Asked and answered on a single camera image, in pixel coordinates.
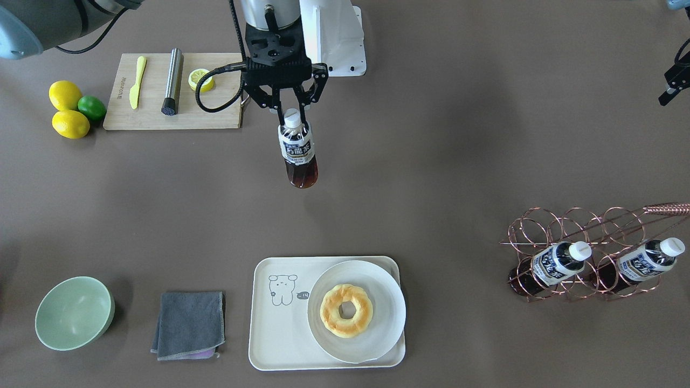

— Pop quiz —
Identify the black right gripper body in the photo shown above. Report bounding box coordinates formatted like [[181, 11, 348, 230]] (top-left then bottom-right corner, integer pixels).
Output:
[[244, 22, 329, 110]]

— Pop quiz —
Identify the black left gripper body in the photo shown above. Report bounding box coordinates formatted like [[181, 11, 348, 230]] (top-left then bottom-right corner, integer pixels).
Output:
[[658, 39, 689, 106]]

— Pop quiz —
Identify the tea bottle from rack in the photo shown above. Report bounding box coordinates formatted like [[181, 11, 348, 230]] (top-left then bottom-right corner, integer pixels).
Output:
[[278, 108, 318, 189]]

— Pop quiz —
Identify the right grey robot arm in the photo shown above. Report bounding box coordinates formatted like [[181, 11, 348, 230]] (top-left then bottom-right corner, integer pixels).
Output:
[[1, 1, 329, 125]]

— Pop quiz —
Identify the tea bottle rear in rack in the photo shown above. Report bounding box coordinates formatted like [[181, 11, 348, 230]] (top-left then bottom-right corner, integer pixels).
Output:
[[595, 237, 686, 293]]

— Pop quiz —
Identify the tea bottle in rack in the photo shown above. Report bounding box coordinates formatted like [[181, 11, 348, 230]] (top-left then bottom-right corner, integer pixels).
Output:
[[508, 241, 593, 297], [595, 237, 686, 293]]

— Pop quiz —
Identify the beige rabbit tray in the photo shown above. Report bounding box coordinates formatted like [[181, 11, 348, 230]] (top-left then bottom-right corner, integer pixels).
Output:
[[248, 256, 406, 371]]

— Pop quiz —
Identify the half lemon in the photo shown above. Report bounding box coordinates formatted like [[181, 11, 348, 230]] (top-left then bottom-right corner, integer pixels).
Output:
[[188, 68, 215, 93]]

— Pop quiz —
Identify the steel muddler black tip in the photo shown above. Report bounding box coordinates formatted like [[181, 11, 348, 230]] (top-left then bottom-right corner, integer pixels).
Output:
[[161, 47, 183, 117]]

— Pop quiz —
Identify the yellow plastic knife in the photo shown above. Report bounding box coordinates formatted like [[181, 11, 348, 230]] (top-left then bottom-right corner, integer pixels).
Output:
[[129, 55, 148, 110]]

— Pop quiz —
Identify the bamboo cutting board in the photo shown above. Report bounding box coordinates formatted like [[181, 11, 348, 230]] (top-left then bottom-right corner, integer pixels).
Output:
[[103, 52, 242, 130]]

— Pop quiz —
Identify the green lime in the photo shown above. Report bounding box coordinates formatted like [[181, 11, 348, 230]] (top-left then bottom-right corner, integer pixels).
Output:
[[77, 95, 107, 121]]

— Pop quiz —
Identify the glazed donut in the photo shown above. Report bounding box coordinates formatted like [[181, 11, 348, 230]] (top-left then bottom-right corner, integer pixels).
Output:
[[319, 284, 373, 338]]

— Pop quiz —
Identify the yellow lemon outer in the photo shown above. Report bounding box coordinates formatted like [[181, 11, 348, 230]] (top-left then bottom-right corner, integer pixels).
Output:
[[52, 110, 91, 139]]

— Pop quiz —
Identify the yellow lemon near board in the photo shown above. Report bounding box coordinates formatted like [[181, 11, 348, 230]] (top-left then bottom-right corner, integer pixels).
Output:
[[49, 80, 83, 111]]

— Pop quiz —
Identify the grey folded cloth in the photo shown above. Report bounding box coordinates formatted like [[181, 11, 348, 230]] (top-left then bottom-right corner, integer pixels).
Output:
[[150, 290, 226, 361]]

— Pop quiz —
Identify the white plate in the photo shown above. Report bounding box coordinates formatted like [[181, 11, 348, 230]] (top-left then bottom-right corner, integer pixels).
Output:
[[307, 260, 406, 364]]

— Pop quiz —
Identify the green bowl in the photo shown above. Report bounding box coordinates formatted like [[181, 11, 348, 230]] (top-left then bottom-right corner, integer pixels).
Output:
[[34, 276, 115, 351]]

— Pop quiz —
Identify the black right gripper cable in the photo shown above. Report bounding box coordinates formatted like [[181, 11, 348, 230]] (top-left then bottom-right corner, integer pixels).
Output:
[[195, 0, 249, 114]]

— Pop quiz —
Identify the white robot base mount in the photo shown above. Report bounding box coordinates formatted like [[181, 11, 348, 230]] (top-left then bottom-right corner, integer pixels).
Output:
[[300, 1, 367, 77]]

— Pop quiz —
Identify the copper wire bottle rack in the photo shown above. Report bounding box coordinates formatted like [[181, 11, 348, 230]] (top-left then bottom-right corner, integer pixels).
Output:
[[503, 202, 688, 301]]

